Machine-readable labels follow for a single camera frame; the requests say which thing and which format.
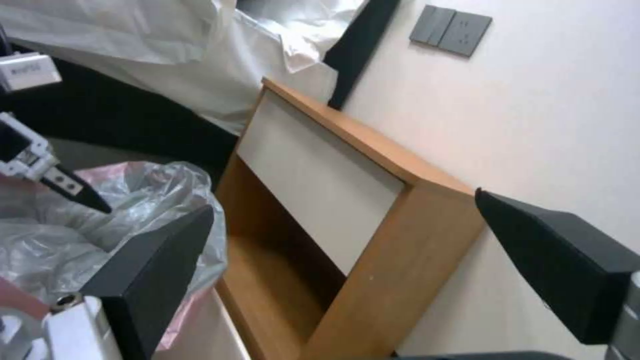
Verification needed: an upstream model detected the white bed sheet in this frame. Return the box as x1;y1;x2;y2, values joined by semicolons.
0;0;372;137

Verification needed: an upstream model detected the grey wall socket panel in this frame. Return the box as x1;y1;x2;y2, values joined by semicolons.
436;10;494;59

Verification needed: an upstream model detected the clear plastic garbage bag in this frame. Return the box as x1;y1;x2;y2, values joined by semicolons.
0;160;230;314

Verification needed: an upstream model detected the grey wall switch panel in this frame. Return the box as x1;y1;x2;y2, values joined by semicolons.
409;4;458;48

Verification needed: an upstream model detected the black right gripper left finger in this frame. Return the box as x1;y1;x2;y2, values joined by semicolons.
0;204;216;360

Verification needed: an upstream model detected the black headboard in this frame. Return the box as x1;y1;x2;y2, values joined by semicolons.
323;0;403;112

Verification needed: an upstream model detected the pink trash can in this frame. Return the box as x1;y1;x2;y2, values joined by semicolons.
0;163;225;355

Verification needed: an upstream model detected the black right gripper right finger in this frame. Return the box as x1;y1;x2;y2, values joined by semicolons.
474;186;640;360

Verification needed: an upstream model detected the black bed base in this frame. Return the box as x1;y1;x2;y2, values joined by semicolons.
0;40;242;185

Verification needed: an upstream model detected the wooden nightstand with white drawer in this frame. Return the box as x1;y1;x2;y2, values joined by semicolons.
213;76;490;360

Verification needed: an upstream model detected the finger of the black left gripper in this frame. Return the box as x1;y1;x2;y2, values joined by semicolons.
4;139;113;215

